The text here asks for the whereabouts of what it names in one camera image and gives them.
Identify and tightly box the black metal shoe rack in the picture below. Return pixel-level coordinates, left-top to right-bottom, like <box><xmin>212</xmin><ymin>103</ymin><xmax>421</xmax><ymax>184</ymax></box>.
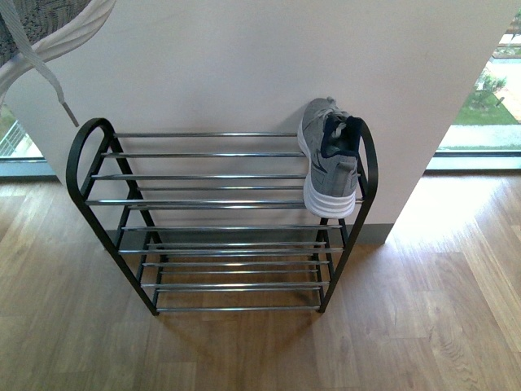
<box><xmin>66</xmin><ymin>118</ymin><xmax>379</xmax><ymax>314</ymax></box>

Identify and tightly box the grey knit sneaker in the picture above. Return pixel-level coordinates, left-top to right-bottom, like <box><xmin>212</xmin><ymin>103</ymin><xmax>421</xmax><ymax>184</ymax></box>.
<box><xmin>297</xmin><ymin>97</ymin><xmax>366</xmax><ymax>218</ymax></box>
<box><xmin>1</xmin><ymin>0</ymin><xmax>116</xmax><ymax>126</ymax></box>

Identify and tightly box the dark grey window frame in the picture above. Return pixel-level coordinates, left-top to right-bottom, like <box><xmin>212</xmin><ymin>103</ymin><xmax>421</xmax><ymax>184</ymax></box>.
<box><xmin>1</xmin><ymin>156</ymin><xmax>65</xmax><ymax>182</ymax></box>

